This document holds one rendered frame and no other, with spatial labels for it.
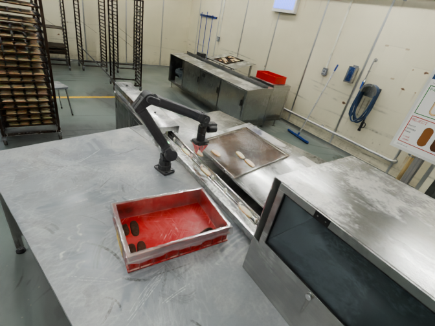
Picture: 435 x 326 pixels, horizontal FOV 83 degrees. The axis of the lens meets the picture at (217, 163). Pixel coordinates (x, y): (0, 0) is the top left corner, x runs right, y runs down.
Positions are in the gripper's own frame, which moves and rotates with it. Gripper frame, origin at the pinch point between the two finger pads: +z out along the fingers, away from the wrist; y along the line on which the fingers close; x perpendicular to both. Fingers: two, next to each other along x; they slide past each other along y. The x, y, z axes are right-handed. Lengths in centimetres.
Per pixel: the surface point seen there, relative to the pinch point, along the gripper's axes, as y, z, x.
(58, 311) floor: -94, 93, -13
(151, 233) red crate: -51, 11, -46
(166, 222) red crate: -42, 11, -43
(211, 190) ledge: -9.2, 7.0, -32.5
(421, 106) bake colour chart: 82, -59, -80
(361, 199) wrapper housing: -2, -37, -101
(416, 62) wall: 370, -76, 28
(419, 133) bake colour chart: 82, -46, -87
